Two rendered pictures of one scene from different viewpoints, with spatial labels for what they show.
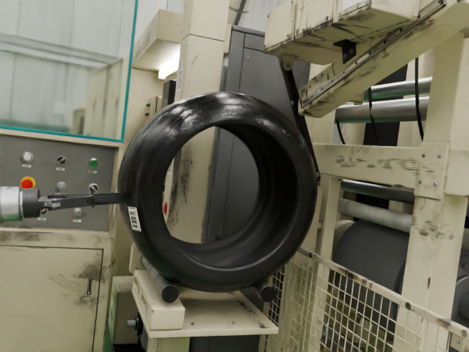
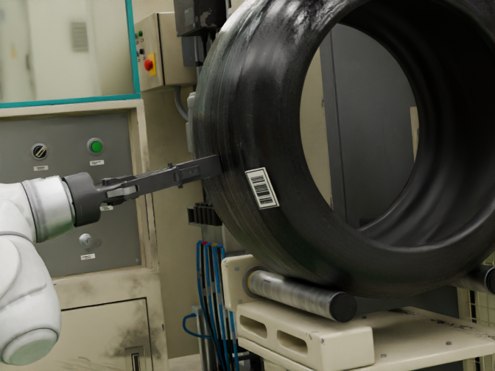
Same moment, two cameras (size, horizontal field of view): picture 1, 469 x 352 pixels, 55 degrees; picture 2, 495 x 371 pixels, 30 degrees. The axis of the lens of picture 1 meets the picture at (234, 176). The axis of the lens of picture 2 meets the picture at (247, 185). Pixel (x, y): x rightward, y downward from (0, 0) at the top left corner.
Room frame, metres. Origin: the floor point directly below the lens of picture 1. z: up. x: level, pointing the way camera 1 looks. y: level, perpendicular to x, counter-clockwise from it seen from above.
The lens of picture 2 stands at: (-0.22, 0.28, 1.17)
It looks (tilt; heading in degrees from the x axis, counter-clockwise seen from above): 3 degrees down; 359
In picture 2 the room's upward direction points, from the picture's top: 5 degrees counter-clockwise
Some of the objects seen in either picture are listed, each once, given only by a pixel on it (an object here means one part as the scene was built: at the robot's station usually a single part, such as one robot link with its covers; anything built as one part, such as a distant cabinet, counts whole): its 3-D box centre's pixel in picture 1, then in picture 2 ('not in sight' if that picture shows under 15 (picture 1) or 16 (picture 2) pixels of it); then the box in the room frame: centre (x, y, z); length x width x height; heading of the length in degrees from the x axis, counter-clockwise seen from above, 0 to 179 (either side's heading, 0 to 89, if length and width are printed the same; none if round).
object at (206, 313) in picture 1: (199, 307); (373, 339); (1.35, 0.06, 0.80); 0.37 x 0.36 x 0.02; 110
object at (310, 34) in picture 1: (343, 19); not in sight; (1.34, -0.26, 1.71); 0.61 x 0.25 x 0.15; 20
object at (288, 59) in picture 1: (286, 63); not in sight; (1.57, -0.13, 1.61); 0.06 x 0.06 x 0.05; 20
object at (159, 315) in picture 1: (155, 295); (298, 331); (1.30, 0.19, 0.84); 0.36 x 0.09 x 0.06; 20
